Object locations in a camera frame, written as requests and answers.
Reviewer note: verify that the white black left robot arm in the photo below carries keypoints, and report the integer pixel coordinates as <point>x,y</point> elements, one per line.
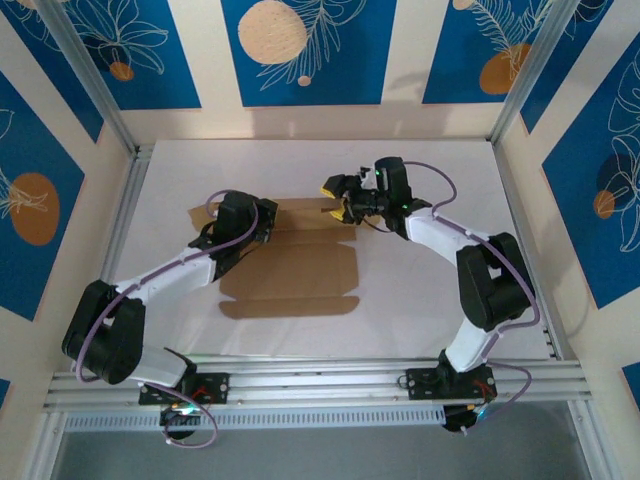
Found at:
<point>165,272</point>

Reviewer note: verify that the aluminium corner post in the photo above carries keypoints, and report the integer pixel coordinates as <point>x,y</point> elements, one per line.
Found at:
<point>90,75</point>
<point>530,70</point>

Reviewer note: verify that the aluminium lower frame leg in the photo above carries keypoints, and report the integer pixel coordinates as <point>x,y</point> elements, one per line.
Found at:
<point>50,450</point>
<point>587,450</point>

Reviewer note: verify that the black controller board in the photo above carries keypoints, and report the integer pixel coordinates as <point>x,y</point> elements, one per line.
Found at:
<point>460,417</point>
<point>177,417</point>

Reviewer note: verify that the aluminium side rail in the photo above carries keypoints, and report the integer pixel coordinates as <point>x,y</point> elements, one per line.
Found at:
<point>525,235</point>
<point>127,210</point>

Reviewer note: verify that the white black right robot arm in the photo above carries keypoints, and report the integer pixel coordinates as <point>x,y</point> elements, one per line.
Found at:
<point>435,232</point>

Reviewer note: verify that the brown cardboard box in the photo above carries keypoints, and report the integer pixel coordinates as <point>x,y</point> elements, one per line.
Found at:
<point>300,270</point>

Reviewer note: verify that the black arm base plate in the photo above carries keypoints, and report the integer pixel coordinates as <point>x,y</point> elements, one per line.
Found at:
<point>425,382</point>
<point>215,387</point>

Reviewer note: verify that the aluminium front frame rail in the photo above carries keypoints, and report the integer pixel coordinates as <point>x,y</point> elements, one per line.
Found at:
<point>320,375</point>

